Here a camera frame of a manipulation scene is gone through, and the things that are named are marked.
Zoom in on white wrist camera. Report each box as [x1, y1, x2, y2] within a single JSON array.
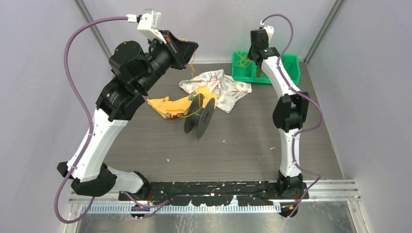
[[259, 21, 275, 43], [126, 9, 166, 44]]

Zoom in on slotted aluminium rail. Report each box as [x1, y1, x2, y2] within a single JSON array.
[[88, 202, 281, 214]]

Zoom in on yellow snack bag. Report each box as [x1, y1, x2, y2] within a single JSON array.
[[147, 85, 217, 119]]

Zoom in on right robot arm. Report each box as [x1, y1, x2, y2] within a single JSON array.
[[248, 26, 309, 199]]

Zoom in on white patterned cloth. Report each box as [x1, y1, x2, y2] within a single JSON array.
[[178, 69, 252, 113]]

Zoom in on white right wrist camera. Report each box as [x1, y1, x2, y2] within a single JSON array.
[[259, 21, 275, 43]]

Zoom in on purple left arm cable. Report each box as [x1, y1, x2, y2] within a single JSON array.
[[53, 17, 170, 224]]

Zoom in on green three-compartment bin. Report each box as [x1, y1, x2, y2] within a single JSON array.
[[231, 50, 301, 85]]

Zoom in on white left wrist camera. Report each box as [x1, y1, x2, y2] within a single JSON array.
[[126, 9, 166, 44]]

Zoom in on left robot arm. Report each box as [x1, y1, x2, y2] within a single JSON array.
[[57, 30, 199, 201]]

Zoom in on black cable spool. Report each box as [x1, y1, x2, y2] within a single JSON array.
[[184, 94, 216, 138]]

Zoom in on dark green wire bundle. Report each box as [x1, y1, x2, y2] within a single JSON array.
[[281, 55, 298, 78]]

